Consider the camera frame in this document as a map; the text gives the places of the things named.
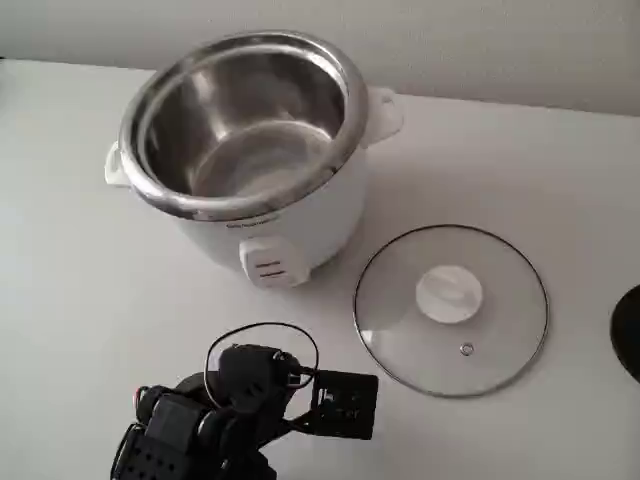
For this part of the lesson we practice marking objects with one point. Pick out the white rice cooker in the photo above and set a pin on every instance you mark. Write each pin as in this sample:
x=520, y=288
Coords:
x=210, y=250

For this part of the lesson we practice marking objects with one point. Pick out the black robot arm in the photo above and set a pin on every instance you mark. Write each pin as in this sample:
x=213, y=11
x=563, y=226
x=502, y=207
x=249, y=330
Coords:
x=170, y=425

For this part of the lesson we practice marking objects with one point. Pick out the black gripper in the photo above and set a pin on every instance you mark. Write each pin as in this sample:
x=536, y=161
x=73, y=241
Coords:
x=327, y=429

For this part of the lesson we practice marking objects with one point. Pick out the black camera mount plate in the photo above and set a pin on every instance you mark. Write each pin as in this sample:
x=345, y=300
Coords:
x=350, y=400

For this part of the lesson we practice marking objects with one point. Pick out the steel inner pot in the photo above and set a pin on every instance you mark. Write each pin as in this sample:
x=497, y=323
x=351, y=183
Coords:
x=240, y=125

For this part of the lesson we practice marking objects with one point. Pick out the glass lid with white knob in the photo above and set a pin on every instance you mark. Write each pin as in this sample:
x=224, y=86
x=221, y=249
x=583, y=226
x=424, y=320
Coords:
x=450, y=295

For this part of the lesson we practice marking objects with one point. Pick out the black round object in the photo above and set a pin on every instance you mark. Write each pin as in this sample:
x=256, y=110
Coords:
x=630, y=335

